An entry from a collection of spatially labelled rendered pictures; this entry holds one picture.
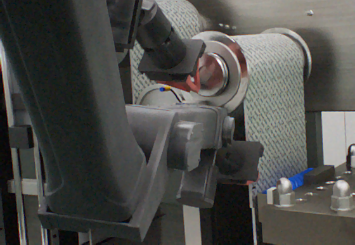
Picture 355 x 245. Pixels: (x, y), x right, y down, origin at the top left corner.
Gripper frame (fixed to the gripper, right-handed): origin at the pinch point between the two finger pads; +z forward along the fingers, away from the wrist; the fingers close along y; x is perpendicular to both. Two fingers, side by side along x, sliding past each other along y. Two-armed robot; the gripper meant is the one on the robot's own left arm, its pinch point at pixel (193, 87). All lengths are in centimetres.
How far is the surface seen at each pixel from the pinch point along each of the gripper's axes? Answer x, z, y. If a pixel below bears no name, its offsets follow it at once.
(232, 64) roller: 4.9, 0.0, 6.0
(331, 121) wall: 135, 244, -66
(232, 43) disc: 7.8, -1.9, 5.8
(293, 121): 7.4, 22.2, 9.7
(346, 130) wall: 130, 247, -57
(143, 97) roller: 0.7, 5.9, -13.6
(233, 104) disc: -0.1, 4.6, 6.0
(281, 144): 1.1, 20.4, 9.7
